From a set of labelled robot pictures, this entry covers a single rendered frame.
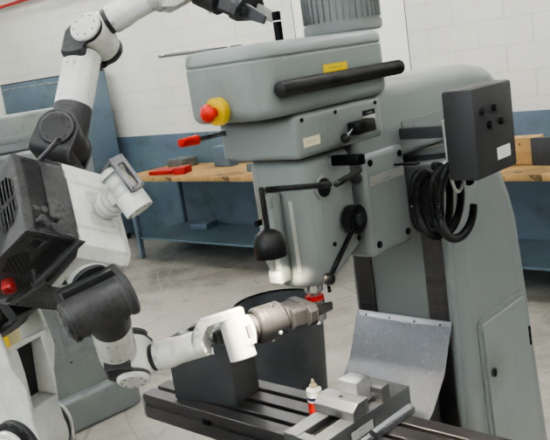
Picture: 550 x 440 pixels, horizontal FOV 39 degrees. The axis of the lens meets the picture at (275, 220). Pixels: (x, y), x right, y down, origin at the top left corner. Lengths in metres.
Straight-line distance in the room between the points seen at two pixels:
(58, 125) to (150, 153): 7.26
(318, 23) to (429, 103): 0.40
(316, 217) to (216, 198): 6.62
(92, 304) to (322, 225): 0.55
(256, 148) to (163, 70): 6.93
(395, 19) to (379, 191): 4.80
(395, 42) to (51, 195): 5.22
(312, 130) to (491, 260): 0.80
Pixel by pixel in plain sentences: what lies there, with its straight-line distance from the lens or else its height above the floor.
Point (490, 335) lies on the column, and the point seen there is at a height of 1.01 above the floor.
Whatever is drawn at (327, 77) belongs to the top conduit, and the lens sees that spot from 1.72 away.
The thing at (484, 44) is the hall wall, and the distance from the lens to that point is 6.29.
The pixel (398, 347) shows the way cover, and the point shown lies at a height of 1.00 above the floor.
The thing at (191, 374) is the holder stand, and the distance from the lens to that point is 2.28.
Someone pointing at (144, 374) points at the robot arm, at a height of 1.19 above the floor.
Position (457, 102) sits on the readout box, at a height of 1.70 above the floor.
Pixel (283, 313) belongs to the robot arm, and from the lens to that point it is 1.86.
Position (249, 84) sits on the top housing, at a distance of 1.64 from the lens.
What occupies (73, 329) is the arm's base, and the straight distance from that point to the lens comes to 1.62.
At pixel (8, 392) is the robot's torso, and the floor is 1.16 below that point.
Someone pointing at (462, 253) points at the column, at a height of 1.27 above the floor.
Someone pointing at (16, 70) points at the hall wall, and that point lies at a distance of 11.16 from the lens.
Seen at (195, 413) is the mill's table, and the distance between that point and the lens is 2.28.
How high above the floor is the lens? 1.86
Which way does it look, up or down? 12 degrees down
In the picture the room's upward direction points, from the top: 8 degrees counter-clockwise
